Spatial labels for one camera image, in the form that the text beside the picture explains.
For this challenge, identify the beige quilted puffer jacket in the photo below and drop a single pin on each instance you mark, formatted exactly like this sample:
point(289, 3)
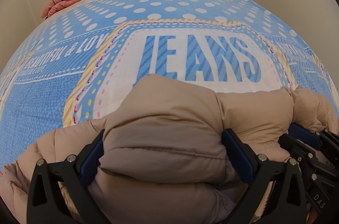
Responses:
point(164, 120)

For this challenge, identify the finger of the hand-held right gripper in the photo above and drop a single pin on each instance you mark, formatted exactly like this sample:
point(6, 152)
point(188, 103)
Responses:
point(304, 132)
point(294, 146)

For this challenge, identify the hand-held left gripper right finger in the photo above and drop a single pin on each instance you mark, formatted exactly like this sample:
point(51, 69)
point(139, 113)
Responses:
point(238, 157)

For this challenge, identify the blue and pink printed bedsheet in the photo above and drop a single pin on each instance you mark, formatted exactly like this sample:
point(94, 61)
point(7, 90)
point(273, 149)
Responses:
point(185, 15)

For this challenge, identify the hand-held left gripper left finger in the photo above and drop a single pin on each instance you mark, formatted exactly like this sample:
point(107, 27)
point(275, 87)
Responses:
point(91, 160)

